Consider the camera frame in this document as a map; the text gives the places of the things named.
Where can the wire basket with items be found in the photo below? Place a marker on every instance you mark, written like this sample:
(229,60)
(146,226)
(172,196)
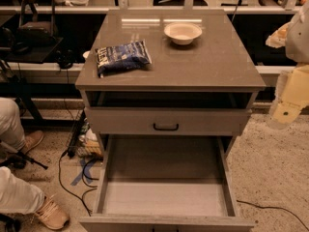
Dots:
(78,143)

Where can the black top drawer handle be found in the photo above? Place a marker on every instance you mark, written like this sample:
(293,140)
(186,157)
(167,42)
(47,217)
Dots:
(173,127)

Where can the grey drawer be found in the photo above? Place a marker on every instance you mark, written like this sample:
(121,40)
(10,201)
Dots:
(158,183)
(192,121)

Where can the black handheld tool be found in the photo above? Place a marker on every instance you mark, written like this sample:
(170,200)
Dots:
(17,159)

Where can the grey top drawer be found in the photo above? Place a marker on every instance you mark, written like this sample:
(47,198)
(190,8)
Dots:
(192,121)

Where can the white trouser leg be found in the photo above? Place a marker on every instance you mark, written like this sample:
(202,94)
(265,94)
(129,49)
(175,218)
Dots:
(18,196)
(11,131)

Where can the grey drawer cabinet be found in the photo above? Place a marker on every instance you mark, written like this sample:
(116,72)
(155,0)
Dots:
(213,72)

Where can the white trouser leg near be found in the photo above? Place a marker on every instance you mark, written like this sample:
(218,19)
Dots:
(18,196)

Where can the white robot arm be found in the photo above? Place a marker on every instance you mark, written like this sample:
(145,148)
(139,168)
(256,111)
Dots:
(294,36)

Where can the tan sneaker near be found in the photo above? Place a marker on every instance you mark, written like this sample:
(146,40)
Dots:
(52,215)

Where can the tan sneaker far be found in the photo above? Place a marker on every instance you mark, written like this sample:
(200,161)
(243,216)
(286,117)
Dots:
(32,140)

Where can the tan sneaker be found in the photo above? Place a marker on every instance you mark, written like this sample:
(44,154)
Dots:
(52,215)
(32,140)

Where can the white bowl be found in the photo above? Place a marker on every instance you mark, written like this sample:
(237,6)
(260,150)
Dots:
(182,33)

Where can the blue chip bag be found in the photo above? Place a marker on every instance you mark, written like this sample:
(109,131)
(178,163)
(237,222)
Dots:
(122,58)

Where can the black headphones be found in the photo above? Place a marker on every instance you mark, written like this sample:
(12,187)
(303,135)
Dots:
(64,59)

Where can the white trouser leg far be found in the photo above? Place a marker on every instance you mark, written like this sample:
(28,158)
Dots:
(11,131)

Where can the black bag on table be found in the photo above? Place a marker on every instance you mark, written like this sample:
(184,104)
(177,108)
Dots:
(36,32)

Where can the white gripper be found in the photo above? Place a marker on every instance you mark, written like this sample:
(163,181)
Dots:
(298,43)

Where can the blue tape cross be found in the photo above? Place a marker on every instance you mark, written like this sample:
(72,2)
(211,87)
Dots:
(84,175)

